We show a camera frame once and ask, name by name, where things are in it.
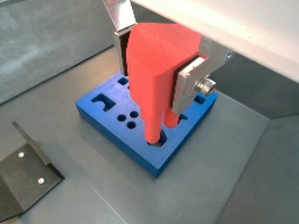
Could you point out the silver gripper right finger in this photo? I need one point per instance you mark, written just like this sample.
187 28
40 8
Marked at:
192 76

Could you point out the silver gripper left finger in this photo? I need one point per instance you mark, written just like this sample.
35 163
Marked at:
122 15

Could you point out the red three prong object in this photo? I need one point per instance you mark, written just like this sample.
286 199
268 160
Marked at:
158 50

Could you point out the blue shape sorter board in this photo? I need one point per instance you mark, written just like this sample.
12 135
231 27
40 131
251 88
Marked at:
108 109

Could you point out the black curved stand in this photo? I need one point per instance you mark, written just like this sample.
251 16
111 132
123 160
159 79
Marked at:
28 176

